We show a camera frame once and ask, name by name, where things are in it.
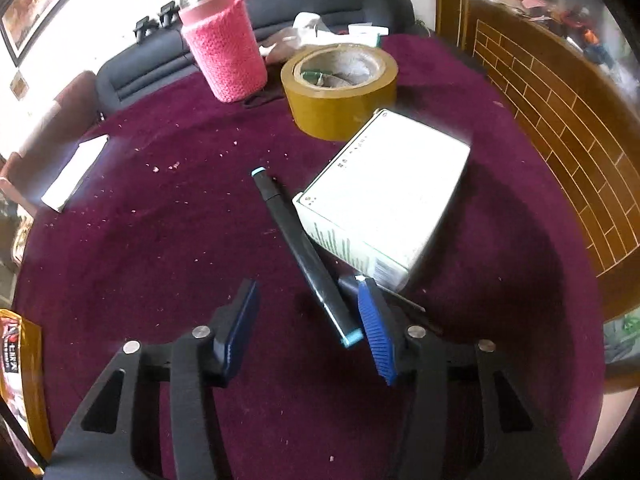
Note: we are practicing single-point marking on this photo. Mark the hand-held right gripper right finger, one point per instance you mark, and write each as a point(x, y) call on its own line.
point(375, 332)

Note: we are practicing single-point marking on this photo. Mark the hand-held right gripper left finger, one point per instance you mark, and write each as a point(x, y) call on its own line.
point(240, 320)

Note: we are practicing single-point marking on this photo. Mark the black marker with teal caps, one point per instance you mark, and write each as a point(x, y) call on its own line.
point(305, 255)

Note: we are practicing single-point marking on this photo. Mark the thin dark pen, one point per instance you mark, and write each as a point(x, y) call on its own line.
point(350, 281)

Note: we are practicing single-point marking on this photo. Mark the cream and green box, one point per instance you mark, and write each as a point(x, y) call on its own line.
point(385, 190)

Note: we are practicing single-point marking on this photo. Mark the yellow snack packet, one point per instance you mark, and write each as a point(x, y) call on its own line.
point(20, 375)

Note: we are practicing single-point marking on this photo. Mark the yellow tape roll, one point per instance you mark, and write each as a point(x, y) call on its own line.
point(340, 105)

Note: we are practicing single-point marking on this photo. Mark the bottle in pink knit sleeve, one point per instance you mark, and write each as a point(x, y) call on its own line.
point(225, 50)

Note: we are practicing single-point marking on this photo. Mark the maroon armchair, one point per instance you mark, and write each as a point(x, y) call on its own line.
point(45, 130)

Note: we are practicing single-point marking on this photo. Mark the brick-patterned wooden panel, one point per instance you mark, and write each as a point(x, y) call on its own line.
point(565, 135)

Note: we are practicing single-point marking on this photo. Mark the crumpled white tissue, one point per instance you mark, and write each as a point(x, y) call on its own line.
point(295, 35)

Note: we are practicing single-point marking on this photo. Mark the small white box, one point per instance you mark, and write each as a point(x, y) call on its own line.
point(367, 36)

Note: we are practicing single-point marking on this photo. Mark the black clip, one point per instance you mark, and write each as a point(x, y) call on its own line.
point(169, 12)
point(143, 29)

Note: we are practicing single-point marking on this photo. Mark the black sofa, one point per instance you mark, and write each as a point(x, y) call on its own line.
point(300, 10)

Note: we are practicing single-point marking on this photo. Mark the wall switch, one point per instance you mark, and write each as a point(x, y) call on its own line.
point(17, 83)

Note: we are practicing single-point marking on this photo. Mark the framed wall painting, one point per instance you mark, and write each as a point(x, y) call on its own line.
point(35, 0)

